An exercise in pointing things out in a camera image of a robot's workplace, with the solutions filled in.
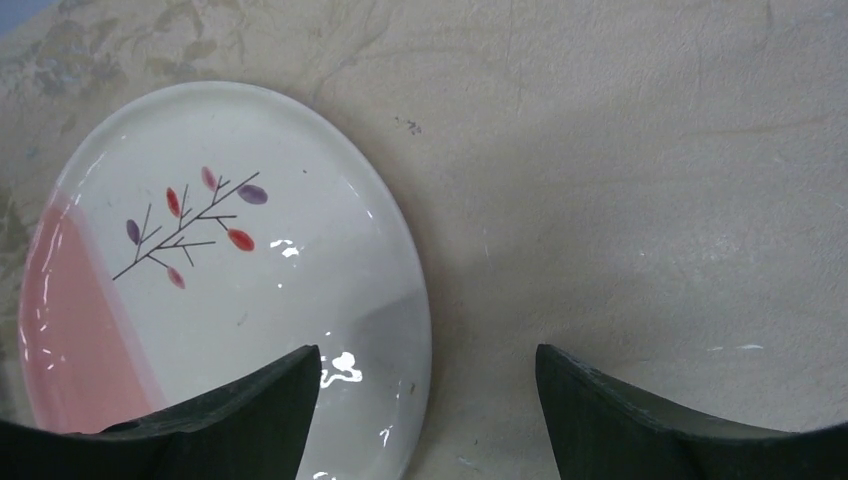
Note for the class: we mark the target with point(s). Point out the pink and cream plate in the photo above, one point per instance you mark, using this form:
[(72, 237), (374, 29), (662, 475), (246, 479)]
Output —
[(201, 232)]

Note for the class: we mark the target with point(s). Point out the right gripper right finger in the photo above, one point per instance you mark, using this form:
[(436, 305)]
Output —
[(601, 427)]

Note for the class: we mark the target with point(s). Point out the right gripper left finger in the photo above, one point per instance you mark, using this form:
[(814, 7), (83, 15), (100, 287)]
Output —
[(253, 428)]

